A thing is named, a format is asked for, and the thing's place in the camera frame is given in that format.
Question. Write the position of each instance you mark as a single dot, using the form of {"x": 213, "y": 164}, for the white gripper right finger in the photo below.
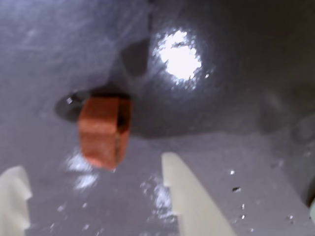
{"x": 194, "y": 209}

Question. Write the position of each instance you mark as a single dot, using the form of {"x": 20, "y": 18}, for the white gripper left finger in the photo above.
{"x": 13, "y": 196}

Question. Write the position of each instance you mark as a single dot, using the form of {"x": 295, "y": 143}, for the small red cube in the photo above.
{"x": 98, "y": 127}

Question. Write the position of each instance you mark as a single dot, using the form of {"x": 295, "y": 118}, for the black glossy table mat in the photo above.
{"x": 246, "y": 123}

